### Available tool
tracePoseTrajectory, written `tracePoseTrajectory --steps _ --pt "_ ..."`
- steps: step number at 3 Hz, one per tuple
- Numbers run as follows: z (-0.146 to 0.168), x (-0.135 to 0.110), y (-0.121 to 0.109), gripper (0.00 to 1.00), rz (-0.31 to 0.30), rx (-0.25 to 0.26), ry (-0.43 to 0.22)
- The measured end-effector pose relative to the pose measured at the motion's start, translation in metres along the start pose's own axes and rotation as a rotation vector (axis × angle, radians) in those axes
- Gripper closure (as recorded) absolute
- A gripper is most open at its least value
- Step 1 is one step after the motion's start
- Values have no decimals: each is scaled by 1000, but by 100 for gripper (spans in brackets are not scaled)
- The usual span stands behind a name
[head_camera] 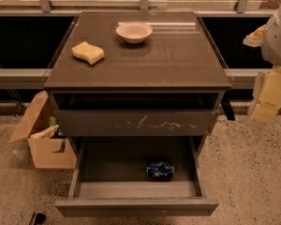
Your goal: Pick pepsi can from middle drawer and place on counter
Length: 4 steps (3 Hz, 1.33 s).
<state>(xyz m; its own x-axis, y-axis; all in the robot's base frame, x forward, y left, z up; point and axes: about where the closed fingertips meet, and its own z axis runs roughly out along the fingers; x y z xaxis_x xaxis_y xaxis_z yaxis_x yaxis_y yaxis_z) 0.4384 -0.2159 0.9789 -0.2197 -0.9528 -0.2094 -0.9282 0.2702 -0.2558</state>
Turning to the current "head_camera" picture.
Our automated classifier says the small black floor object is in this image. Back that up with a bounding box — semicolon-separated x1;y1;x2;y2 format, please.
29;213;46;225

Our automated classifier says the blue pepsi can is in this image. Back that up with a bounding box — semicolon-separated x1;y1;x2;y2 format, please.
146;161;174;181

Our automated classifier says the open middle drawer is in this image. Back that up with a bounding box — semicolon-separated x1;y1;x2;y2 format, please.
55;137;218;218

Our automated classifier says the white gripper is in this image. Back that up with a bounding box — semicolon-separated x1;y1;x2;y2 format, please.
243;6;281;128

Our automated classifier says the scratched top drawer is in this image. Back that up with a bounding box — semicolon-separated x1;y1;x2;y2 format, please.
52;93;218;137

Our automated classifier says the brown cardboard box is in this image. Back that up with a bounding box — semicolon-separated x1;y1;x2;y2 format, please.
9;91;77;169

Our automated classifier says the white ceramic bowl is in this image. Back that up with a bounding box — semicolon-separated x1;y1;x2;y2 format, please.
116;22;153;44

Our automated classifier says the dark grey drawer cabinet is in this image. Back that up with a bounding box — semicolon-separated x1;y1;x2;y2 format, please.
43;10;237;143

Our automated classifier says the yellow sponge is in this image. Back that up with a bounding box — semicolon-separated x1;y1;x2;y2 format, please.
71;41;105;66

